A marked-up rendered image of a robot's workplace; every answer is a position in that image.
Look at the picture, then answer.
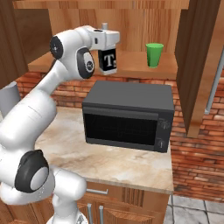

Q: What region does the grey cabinet door handle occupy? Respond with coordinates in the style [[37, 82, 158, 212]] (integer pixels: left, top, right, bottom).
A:
[[204, 46, 224, 116]]

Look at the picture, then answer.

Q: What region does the wooden drawer front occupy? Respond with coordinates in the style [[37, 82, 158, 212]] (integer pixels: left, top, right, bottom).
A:
[[85, 180, 171, 217]]

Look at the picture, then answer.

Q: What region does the wooden cabinet door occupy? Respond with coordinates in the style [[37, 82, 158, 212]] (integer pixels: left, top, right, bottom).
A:
[[0, 0, 31, 92], [174, 0, 224, 139]]

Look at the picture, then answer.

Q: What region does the grey cupboard door handle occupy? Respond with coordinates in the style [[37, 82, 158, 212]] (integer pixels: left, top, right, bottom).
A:
[[87, 203, 94, 224], [98, 205, 105, 224]]

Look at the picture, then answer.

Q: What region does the dark grey toaster oven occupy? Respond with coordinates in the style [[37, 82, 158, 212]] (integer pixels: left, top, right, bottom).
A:
[[81, 80, 176, 154]]

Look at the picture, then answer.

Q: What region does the wooden wall cabinet body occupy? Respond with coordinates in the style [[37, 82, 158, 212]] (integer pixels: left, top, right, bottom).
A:
[[12, 0, 191, 81]]

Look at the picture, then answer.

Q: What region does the black liquor bottle white label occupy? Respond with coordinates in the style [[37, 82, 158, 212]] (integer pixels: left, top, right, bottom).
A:
[[97, 22, 118, 76]]

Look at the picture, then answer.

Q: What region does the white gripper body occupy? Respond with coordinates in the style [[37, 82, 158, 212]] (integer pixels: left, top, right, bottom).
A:
[[105, 29, 121, 51]]

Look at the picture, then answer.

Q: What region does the grey drawer handle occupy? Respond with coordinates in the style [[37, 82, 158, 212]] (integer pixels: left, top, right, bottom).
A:
[[86, 188, 109, 196]]

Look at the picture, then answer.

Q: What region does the green plastic cup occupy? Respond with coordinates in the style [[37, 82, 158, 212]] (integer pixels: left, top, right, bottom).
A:
[[145, 42, 165, 69]]

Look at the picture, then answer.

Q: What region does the wooden base cupboard door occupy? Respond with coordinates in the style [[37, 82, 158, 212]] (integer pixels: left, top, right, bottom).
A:
[[94, 203, 165, 224], [0, 197, 96, 224]]

